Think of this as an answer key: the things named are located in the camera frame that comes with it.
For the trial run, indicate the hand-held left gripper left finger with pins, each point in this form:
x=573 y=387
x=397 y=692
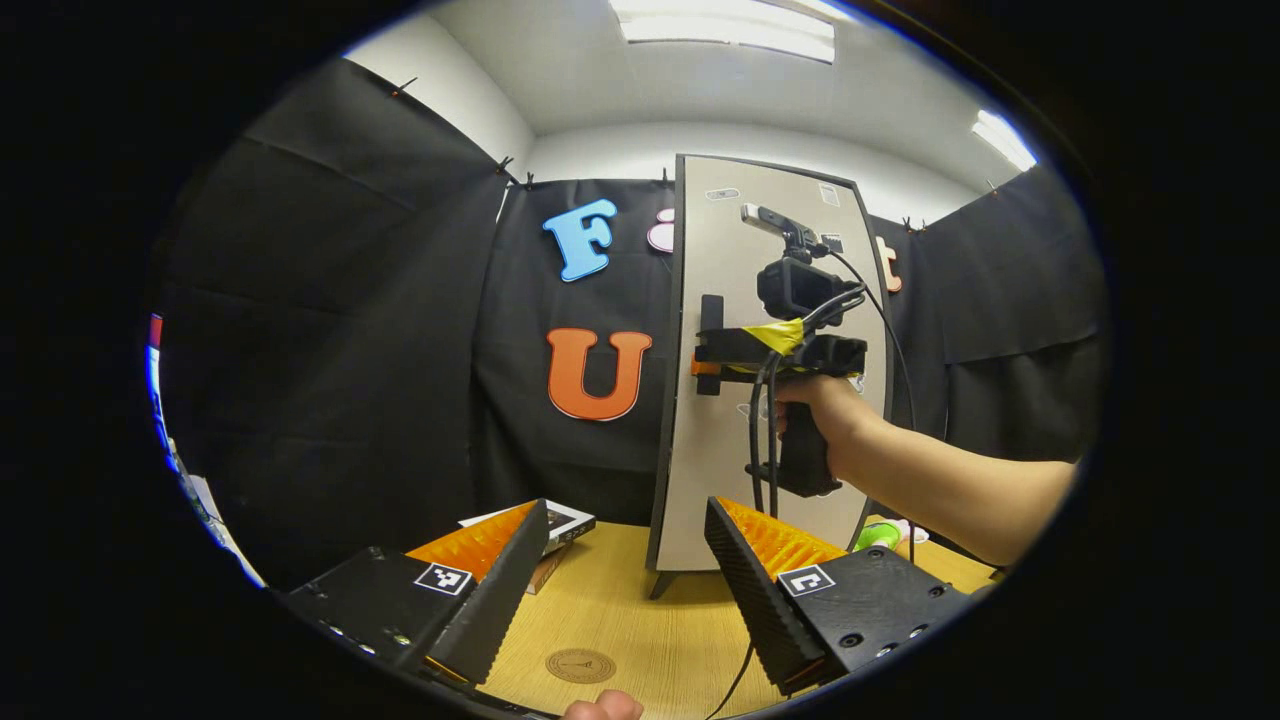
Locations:
x=500 y=600

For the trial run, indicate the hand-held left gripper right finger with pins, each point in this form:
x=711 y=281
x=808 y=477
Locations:
x=755 y=600

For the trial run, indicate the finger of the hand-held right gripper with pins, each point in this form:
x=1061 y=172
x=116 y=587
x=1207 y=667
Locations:
x=730 y=350

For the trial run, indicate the beige cabinet door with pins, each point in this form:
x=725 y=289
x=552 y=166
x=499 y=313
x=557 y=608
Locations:
x=720 y=470

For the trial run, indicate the green pink plush toy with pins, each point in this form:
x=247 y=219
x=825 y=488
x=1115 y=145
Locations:
x=878 y=535

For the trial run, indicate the small ceiling light panel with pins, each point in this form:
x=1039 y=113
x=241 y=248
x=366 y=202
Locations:
x=1003 y=140

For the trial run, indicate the large ceiling light panel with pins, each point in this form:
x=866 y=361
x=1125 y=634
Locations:
x=725 y=28

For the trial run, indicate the black backdrop cloth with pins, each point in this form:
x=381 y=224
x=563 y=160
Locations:
x=350 y=350

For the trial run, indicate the white red blue banner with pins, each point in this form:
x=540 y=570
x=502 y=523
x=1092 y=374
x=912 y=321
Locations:
x=215 y=520

